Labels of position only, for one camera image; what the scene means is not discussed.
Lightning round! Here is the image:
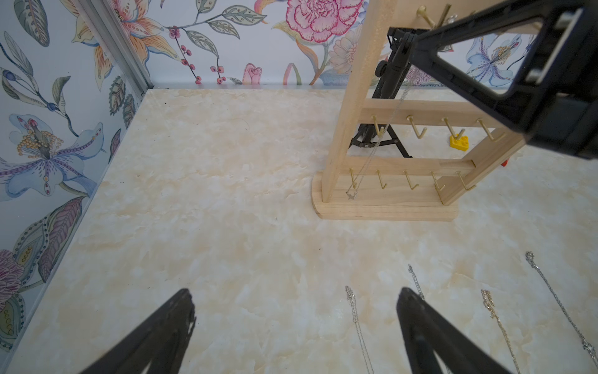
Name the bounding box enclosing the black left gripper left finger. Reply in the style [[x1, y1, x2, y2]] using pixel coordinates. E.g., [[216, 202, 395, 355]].
[[83, 288, 196, 373]]

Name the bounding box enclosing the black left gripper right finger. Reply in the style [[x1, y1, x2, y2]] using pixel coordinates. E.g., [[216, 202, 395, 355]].
[[396, 288, 509, 374]]

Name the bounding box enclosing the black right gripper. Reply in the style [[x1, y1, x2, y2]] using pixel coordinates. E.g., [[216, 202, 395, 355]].
[[409, 1, 597, 160]]

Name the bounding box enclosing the wooden jewelry display stand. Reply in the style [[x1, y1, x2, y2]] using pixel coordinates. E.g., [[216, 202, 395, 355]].
[[310, 0, 543, 223]]

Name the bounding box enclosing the yellow toy brick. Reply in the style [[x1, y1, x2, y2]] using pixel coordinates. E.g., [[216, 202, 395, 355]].
[[449, 136, 470, 152]]

